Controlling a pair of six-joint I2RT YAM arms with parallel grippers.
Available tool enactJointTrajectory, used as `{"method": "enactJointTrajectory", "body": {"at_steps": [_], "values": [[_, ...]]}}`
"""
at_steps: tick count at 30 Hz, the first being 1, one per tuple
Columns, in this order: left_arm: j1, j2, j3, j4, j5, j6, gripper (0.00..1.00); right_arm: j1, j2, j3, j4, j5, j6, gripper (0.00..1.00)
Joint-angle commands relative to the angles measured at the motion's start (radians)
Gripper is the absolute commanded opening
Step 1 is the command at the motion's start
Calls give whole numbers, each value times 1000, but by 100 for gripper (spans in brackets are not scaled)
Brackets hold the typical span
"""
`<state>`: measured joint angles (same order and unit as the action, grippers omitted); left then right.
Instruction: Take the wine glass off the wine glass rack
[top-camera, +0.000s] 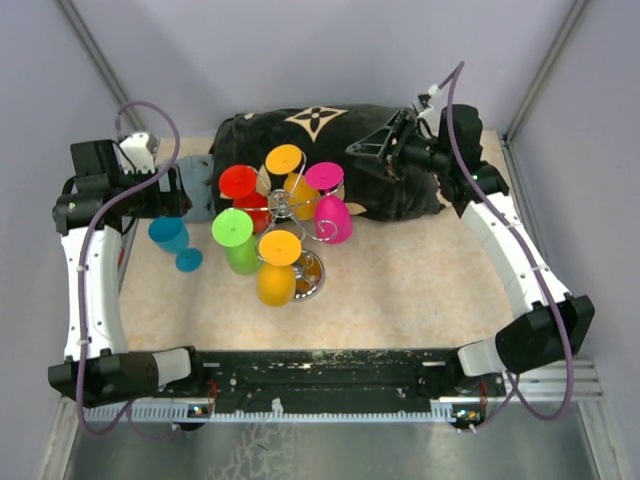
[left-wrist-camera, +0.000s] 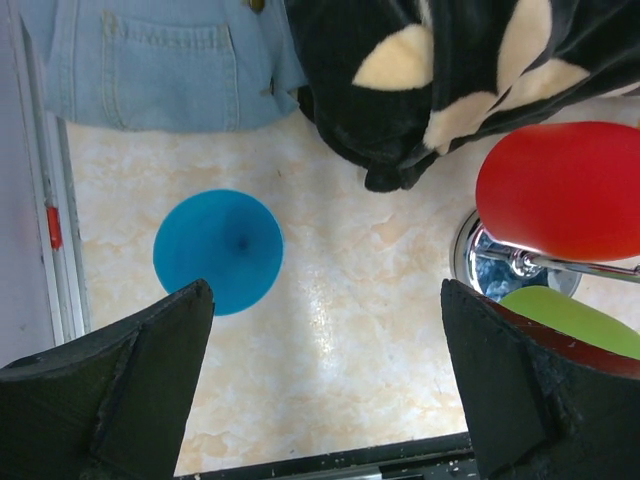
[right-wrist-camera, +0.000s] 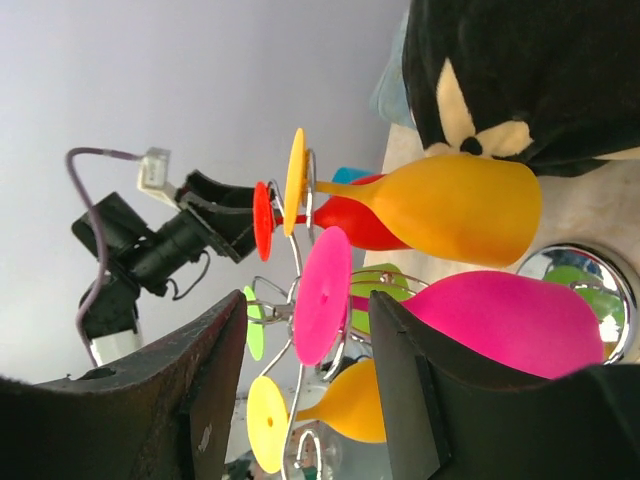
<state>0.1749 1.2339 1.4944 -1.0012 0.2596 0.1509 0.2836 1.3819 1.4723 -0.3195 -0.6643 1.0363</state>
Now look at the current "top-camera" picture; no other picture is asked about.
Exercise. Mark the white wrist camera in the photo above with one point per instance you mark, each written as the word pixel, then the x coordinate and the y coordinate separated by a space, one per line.
pixel 423 107
pixel 137 152

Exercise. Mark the back orange plastic wine glass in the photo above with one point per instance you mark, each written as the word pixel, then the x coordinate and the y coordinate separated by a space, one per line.
pixel 289 160

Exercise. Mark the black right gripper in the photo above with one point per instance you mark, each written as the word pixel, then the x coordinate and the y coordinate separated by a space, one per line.
pixel 375 145

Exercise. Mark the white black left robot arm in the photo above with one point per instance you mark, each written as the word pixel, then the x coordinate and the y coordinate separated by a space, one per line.
pixel 98 368

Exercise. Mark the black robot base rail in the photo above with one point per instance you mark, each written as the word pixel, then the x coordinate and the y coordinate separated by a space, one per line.
pixel 336 384

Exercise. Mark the orange plastic wine glass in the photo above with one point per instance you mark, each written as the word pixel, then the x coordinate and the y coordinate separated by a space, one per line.
pixel 276 279
pixel 289 160

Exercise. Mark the red plastic wine glass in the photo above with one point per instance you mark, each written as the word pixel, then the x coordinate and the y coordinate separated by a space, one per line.
pixel 239 183

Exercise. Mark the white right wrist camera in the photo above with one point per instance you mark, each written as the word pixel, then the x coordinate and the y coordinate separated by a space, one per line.
pixel 423 107

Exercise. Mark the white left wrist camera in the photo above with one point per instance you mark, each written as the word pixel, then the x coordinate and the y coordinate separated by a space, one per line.
pixel 137 152

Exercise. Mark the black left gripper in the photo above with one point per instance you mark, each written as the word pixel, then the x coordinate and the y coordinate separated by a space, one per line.
pixel 173 203

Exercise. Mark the magenta plastic wine glass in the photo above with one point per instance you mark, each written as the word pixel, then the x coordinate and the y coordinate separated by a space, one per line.
pixel 331 218

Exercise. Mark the blue plastic wine glass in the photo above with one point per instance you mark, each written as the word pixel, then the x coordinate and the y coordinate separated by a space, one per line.
pixel 171 235

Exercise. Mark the green plastic wine glass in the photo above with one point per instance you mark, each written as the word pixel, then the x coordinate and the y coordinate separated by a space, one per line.
pixel 233 230

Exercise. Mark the light blue denim cloth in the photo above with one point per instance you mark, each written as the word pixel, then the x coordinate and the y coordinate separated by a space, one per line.
pixel 196 174

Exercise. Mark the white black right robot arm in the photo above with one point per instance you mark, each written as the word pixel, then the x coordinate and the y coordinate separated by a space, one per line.
pixel 549 321

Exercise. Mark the front orange plastic wine glass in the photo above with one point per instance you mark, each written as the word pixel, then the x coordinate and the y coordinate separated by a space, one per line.
pixel 276 279

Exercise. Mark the chrome wire wine glass rack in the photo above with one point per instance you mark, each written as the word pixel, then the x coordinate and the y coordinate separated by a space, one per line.
pixel 311 273

